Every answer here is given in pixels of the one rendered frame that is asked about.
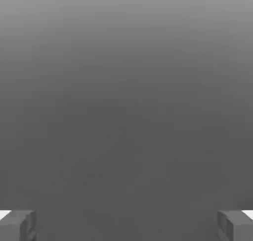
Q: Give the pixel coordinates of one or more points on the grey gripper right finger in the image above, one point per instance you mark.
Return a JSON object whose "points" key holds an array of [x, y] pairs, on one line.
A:
{"points": [[239, 227]]}

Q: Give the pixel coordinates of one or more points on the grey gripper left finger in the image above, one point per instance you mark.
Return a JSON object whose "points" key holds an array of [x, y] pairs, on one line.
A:
{"points": [[13, 227]]}

